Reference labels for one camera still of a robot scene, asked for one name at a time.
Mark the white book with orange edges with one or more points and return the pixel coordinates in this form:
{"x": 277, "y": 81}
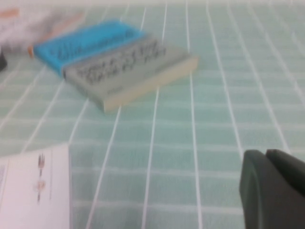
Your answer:
{"x": 23, "y": 28}

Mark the black mesh pen holder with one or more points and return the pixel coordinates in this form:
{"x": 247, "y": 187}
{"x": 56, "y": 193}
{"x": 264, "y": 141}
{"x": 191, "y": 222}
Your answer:
{"x": 2, "y": 59}

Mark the blue and grey book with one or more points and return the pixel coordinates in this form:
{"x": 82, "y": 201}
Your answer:
{"x": 133, "y": 71}

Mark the green checked tablecloth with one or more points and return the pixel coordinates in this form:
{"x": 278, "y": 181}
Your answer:
{"x": 190, "y": 143}

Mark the white show catalogue magazine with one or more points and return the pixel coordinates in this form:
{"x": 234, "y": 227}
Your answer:
{"x": 31, "y": 190}

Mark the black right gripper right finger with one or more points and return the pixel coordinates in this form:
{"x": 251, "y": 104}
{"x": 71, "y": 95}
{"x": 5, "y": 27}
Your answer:
{"x": 290, "y": 171}

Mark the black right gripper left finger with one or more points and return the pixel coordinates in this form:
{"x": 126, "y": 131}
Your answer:
{"x": 262, "y": 195}

